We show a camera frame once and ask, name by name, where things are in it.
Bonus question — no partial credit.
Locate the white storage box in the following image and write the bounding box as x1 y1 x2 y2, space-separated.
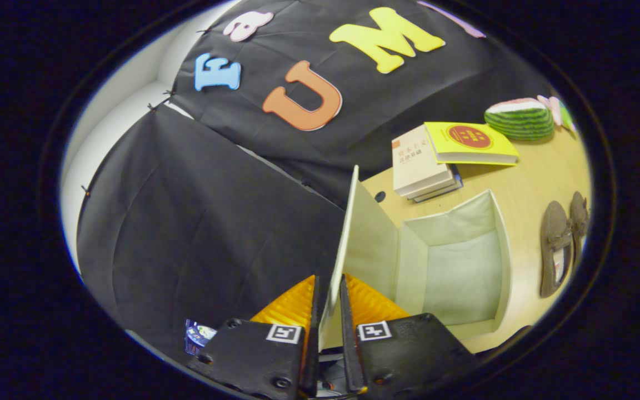
318 165 512 352

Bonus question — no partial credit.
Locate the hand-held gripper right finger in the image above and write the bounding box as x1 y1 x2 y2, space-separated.
339 273 476 400

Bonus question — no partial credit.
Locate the watermelon slice plush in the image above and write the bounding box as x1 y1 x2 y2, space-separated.
484 98 555 141

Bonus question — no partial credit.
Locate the beige book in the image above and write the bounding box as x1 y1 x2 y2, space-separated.
391 124 457 198

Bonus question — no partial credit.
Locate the blue lit screen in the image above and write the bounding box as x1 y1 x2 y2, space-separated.
184 319 218 356

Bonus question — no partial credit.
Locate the brown fuzzy shoe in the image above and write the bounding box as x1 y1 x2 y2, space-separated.
569 191 590 267
539 200 575 298

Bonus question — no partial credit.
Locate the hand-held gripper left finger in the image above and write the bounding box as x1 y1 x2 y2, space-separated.
187 274 321 400

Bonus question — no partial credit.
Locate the dark blue book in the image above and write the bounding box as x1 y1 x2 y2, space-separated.
413 166 464 203

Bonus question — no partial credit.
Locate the yellow book red circle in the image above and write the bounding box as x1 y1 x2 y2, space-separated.
424 121 519 166

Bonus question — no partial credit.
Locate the pink and green plush toy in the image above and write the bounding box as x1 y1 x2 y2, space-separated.
537 94 579 134

